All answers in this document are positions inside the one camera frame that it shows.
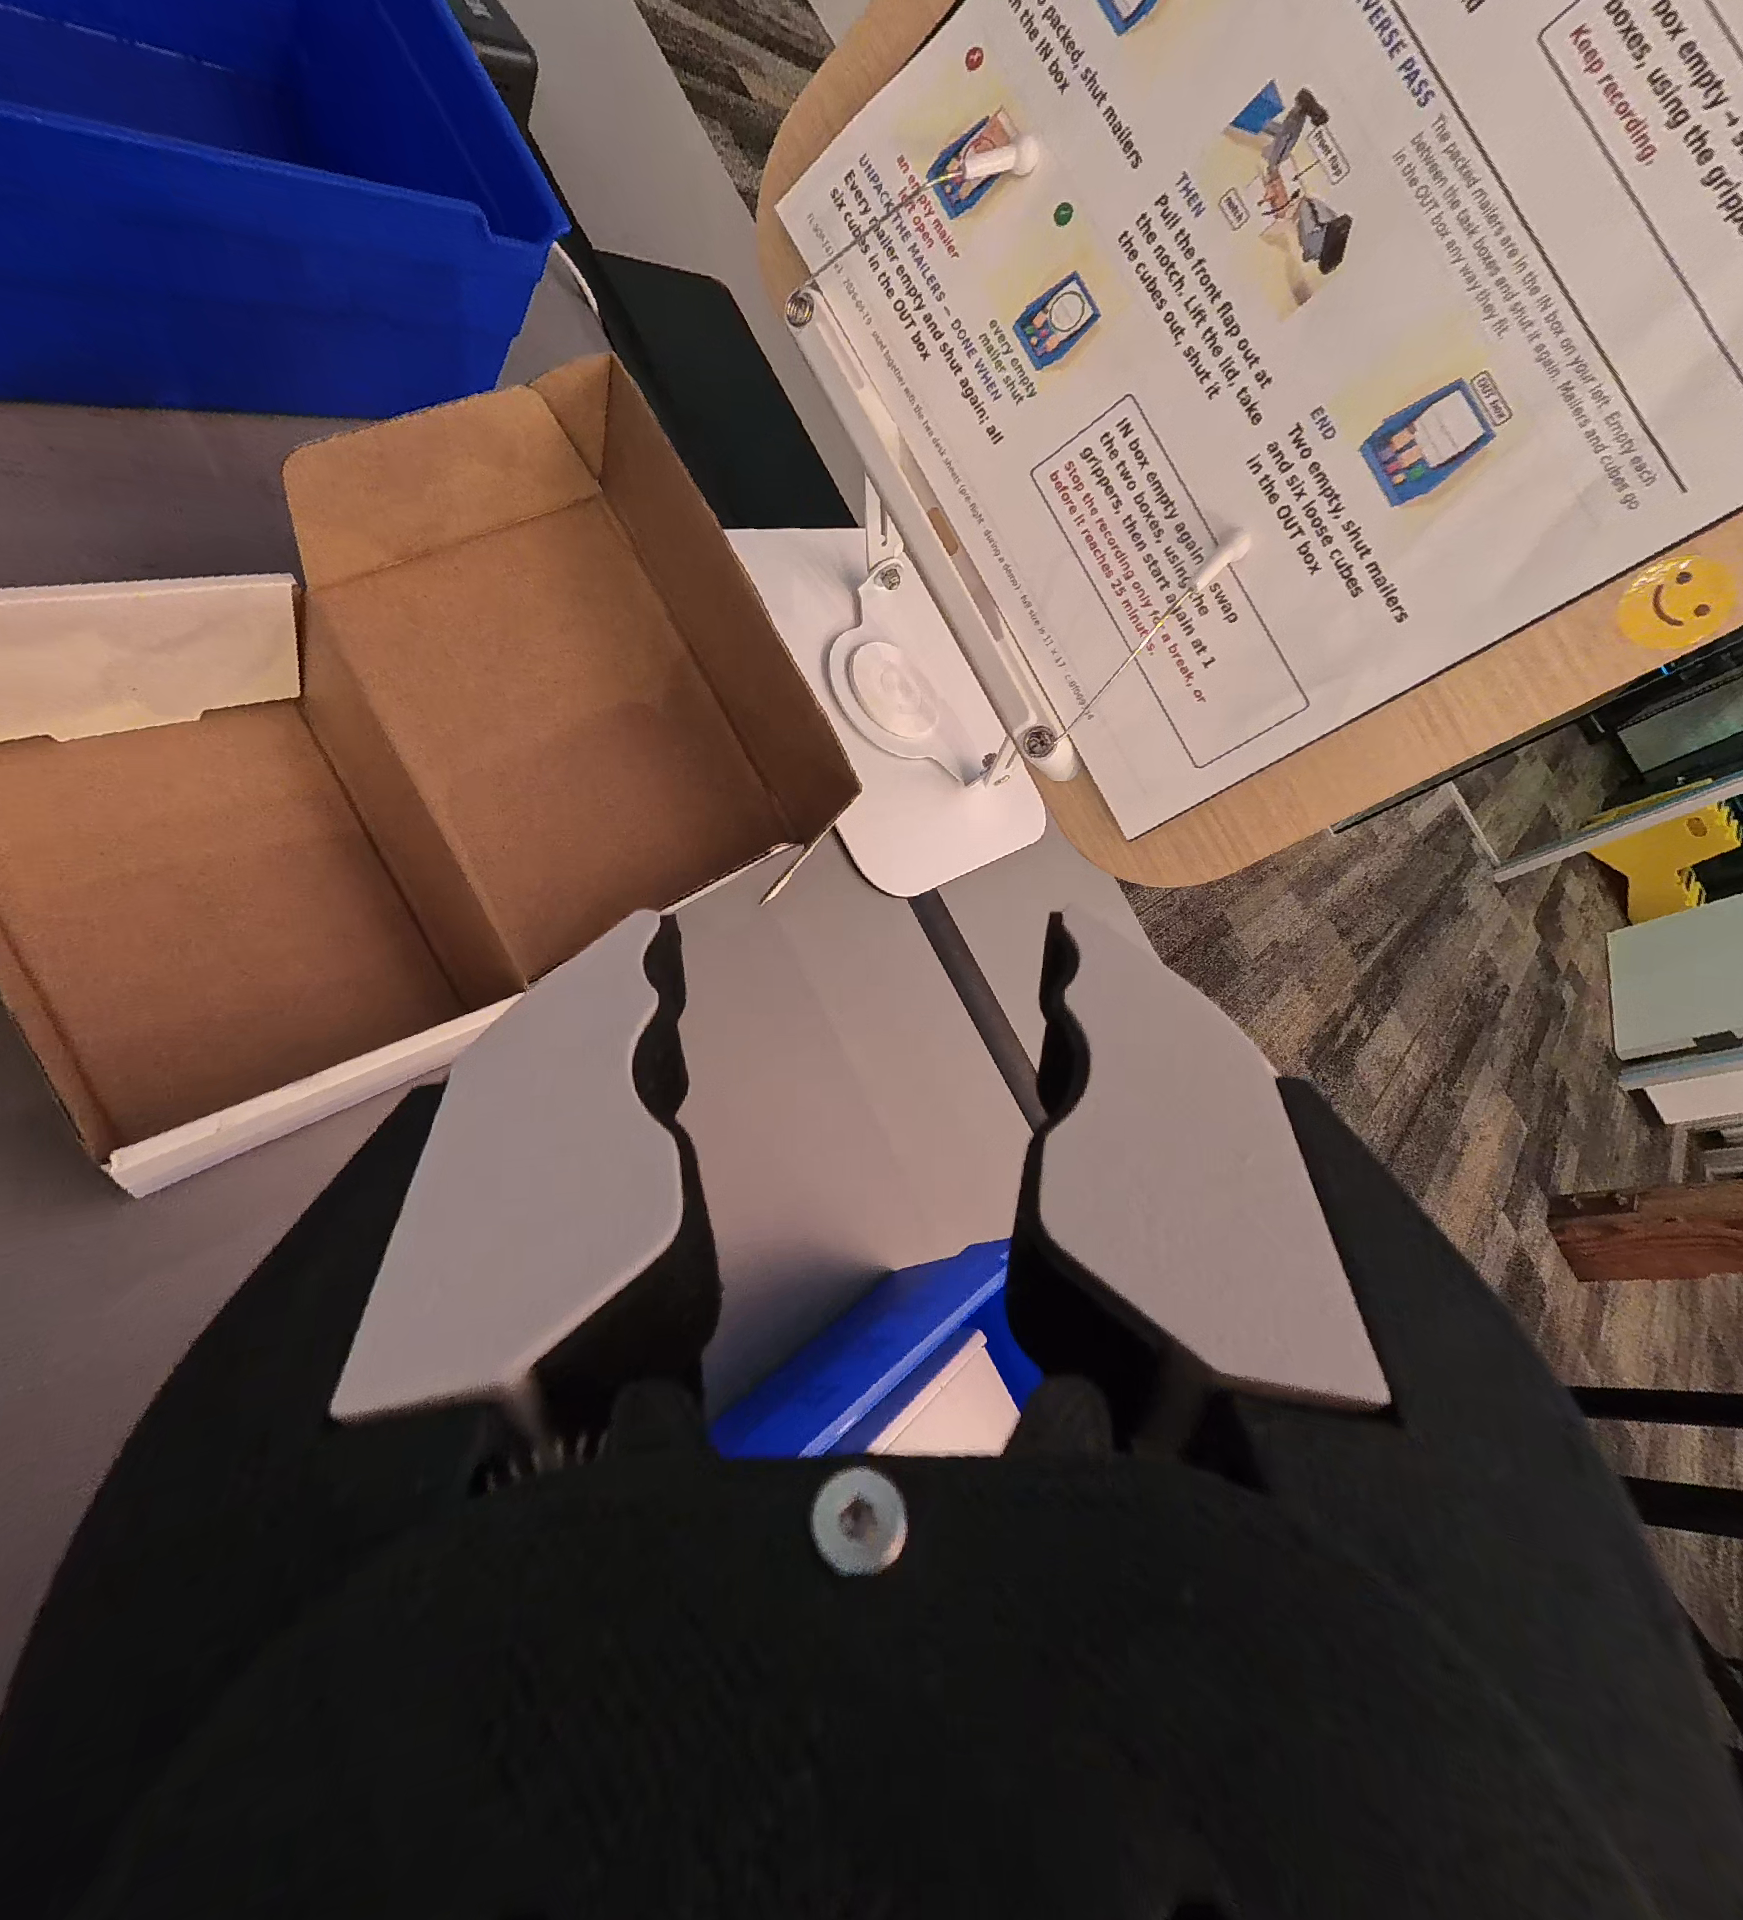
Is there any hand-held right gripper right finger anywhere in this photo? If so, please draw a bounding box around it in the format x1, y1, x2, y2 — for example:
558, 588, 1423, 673
1003, 913, 1402, 1423

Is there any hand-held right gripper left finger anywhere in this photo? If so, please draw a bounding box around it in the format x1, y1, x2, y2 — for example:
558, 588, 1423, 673
325, 909, 727, 1429

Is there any white cardboard mailer box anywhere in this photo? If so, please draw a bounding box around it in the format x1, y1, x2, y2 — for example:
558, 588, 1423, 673
872, 1329, 1030, 1456
0, 352, 867, 1202

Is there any blue plastic bin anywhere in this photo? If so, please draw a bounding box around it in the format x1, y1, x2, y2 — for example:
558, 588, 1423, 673
711, 1237, 1051, 1460
0, 0, 577, 427

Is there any black box device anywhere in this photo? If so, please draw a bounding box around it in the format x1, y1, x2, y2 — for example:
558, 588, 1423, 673
455, 0, 543, 146

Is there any wooden sign board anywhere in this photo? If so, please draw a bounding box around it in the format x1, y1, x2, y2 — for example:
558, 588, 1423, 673
754, 0, 1743, 893

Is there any white sign stand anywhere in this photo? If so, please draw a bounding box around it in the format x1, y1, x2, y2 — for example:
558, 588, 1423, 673
730, 292, 1086, 900

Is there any white cabinet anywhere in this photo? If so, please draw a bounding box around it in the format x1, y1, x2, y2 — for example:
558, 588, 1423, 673
1607, 869, 1743, 1179

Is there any yellow block-shaped stool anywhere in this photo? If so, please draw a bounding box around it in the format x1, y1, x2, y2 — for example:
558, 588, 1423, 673
1589, 801, 1740, 922

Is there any yellow smiley sticker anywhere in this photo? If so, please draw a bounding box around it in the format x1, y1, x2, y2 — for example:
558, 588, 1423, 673
1617, 553, 1730, 657

